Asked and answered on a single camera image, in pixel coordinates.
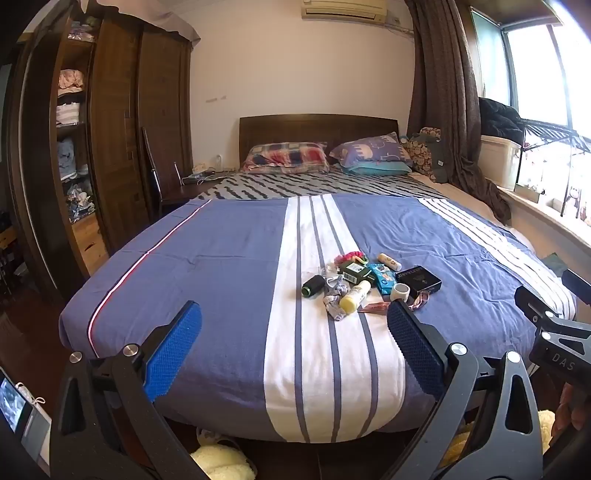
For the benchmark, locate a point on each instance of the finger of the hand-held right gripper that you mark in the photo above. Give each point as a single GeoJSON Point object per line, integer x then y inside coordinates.
{"type": "Point", "coordinates": [531, 302]}
{"type": "Point", "coordinates": [579, 284]}

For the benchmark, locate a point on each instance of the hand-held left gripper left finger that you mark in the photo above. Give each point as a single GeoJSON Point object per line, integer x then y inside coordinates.
{"type": "Point", "coordinates": [178, 350]}

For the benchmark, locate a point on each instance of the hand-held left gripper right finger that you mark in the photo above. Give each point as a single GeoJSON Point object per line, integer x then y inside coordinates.
{"type": "Point", "coordinates": [411, 350]}

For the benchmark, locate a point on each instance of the blue snack packet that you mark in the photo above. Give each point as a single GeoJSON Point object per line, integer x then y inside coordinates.
{"type": "Point", "coordinates": [383, 278]}

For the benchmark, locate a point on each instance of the white cloth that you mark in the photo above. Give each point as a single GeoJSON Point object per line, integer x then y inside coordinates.
{"type": "Point", "coordinates": [147, 16]}
{"type": "Point", "coordinates": [334, 302]}

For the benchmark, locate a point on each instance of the person's right hand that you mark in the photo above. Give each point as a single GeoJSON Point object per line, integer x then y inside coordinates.
{"type": "Point", "coordinates": [572, 413]}

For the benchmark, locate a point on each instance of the brown foil wrapper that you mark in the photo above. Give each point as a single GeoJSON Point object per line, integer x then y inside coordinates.
{"type": "Point", "coordinates": [375, 308]}

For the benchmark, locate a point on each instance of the white tape roll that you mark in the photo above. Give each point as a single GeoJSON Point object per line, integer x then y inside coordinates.
{"type": "Point", "coordinates": [400, 292]}

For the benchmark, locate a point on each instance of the black flat box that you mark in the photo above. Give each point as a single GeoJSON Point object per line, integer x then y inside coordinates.
{"type": "Point", "coordinates": [419, 280]}

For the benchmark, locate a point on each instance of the yellow plastic bottle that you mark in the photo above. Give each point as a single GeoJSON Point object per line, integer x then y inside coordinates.
{"type": "Point", "coordinates": [355, 297]}

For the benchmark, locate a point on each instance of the yellow plush blanket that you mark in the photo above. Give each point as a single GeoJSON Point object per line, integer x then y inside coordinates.
{"type": "Point", "coordinates": [547, 429]}

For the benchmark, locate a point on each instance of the small yellow tube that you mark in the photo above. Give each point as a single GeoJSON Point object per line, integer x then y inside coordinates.
{"type": "Point", "coordinates": [389, 261]}

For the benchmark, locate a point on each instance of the grey slipper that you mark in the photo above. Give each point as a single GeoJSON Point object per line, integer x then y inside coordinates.
{"type": "Point", "coordinates": [214, 434]}

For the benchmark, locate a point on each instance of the dark green box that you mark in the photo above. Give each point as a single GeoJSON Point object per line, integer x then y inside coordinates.
{"type": "Point", "coordinates": [356, 275]}

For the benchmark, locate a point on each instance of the clear plastic wrapper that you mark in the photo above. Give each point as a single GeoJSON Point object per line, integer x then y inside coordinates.
{"type": "Point", "coordinates": [330, 270]}

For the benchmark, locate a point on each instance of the black thread spool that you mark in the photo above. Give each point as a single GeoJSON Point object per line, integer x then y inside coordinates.
{"type": "Point", "coordinates": [312, 286]}

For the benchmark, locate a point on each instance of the yellow plush slipper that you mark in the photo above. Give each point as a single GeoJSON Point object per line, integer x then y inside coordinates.
{"type": "Point", "coordinates": [221, 464]}

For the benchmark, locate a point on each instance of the white storage box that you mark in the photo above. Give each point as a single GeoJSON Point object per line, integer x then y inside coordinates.
{"type": "Point", "coordinates": [501, 161]}

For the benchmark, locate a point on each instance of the wooden nightstand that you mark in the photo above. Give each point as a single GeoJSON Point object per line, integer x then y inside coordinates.
{"type": "Point", "coordinates": [184, 196]}

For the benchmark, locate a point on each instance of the black drying rack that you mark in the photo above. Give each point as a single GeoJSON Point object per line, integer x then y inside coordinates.
{"type": "Point", "coordinates": [549, 131]}

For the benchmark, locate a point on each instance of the tablet device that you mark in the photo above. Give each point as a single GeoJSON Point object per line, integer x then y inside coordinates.
{"type": "Point", "coordinates": [18, 410]}

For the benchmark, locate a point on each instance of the green bag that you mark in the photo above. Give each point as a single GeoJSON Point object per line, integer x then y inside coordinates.
{"type": "Point", "coordinates": [438, 159]}

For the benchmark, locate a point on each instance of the dark wooden chair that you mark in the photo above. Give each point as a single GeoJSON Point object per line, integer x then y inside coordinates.
{"type": "Point", "coordinates": [152, 175]}

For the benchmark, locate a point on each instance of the black jacket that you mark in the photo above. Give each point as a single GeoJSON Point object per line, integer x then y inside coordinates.
{"type": "Point", "coordinates": [501, 120]}

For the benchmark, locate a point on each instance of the teal pillow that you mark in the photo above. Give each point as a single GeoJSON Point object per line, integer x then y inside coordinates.
{"type": "Point", "coordinates": [381, 168]}

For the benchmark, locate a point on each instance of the brown patterned cushion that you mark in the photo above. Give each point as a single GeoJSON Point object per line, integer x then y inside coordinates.
{"type": "Point", "coordinates": [418, 152]}

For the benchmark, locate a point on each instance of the grey zebra striped sheet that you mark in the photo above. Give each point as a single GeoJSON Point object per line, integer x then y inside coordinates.
{"type": "Point", "coordinates": [314, 184]}

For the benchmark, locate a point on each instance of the purple cartoon pillow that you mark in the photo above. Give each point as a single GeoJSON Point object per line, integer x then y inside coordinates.
{"type": "Point", "coordinates": [374, 150]}

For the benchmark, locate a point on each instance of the light blue folded clothes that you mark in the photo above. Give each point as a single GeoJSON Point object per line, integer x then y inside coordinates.
{"type": "Point", "coordinates": [69, 159]}

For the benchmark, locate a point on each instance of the wooden wardrobe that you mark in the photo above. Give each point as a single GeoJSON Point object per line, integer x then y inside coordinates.
{"type": "Point", "coordinates": [117, 138]}

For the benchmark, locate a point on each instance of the plaid pillow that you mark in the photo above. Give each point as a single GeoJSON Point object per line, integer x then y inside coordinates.
{"type": "Point", "coordinates": [286, 157]}

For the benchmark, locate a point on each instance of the brown curtain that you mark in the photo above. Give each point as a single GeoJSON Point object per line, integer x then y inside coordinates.
{"type": "Point", "coordinates": [450, 92]}

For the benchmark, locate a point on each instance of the white striped folded clothes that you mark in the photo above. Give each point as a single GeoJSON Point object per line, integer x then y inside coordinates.
{"type": "Point", "coordinates": [69, 113]}

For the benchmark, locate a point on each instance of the pink folded clothes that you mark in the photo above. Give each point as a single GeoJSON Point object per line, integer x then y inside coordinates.
{"type": "Point", "coordinates": [71, 81]}

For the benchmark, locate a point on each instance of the white cloth on wardrobe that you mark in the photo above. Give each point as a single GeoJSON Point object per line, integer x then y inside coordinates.
{"type": "Point", "coordinates": [147, 16]}

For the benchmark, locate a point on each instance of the air conditioner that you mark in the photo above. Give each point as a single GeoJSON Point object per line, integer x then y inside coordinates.
{"type": "Point", "coordinates": [344, 9]}

